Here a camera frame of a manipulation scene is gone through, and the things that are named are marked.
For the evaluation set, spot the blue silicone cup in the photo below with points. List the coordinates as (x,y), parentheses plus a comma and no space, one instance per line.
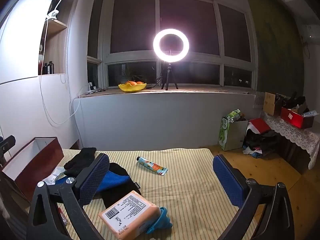
(163,220)

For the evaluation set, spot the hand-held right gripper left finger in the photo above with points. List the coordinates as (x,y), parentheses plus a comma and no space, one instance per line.
(92,177)

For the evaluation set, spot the dark bottle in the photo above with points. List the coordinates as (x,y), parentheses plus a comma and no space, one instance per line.
(45,68)
(51,67)

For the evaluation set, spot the power strip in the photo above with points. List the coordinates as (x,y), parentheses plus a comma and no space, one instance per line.
(93,86)

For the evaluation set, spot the black tripod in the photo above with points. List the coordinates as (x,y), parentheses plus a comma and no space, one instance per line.
(169,77)

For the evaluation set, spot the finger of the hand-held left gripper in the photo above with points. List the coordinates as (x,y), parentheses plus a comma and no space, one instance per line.
(7,143)

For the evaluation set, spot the black sock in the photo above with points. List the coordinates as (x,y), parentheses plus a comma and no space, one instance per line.
(120,188)

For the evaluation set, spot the dark bag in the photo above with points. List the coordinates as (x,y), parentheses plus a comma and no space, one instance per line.
(295,101)

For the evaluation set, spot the printed hand cream tube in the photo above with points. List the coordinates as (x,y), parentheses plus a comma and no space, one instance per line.
(152,166)

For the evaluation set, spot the blue cloth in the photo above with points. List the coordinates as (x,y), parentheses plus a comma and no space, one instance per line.
(112,180)

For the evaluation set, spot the white lace tablecloth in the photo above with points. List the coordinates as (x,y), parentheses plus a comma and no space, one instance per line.
(292,132)

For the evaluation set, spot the white framed window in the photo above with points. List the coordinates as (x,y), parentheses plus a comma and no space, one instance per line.
(135,22)

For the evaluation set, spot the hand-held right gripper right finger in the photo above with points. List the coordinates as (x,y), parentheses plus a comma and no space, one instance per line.
(227,182)

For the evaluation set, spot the pile of clothes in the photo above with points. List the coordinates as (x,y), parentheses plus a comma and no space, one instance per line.
(260,140)

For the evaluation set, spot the green and white paper bag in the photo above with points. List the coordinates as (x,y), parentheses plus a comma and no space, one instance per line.
(233,135)

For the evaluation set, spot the cardboard box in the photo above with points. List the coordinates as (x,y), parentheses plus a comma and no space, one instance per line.
(270,102)

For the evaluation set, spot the wooden wall shelf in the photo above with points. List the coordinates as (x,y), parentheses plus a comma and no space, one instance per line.
(53,50)

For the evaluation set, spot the white sock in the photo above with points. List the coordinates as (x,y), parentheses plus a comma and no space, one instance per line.
(53,176)

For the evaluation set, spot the black knit glove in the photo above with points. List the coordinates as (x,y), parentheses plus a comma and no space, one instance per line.
(80,160)

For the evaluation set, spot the dark red box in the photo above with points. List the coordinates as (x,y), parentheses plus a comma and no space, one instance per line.
(37,170)

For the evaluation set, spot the orange packet with label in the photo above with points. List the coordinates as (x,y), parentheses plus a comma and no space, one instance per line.
(130,212)

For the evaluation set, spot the bright red box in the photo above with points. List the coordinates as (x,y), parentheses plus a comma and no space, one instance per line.
(291,117)

